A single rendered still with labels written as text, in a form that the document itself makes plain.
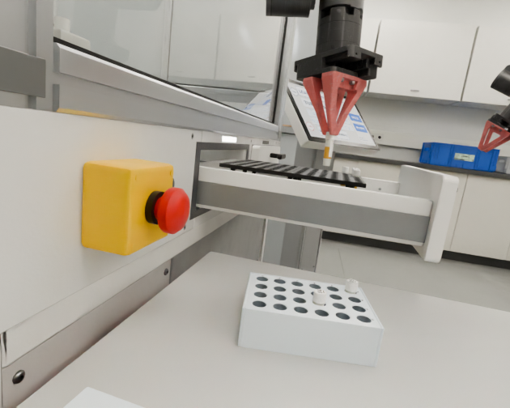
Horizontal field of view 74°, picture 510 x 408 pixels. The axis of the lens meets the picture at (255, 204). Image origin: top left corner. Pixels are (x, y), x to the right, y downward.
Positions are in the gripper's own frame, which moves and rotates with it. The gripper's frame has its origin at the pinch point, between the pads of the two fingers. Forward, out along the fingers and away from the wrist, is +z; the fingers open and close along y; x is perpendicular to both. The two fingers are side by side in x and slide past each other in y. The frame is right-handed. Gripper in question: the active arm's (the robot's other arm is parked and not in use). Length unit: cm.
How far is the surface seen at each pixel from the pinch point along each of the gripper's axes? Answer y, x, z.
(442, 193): 12.5, 6.8, 7.4
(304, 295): 9.6, -12.0, 17.9
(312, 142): -61, 57, -4
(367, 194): 4.9, 2.7, 8.4
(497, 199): -93, 330, 27
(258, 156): -31.1, 10.4, 3.8
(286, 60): -50, 32, -26
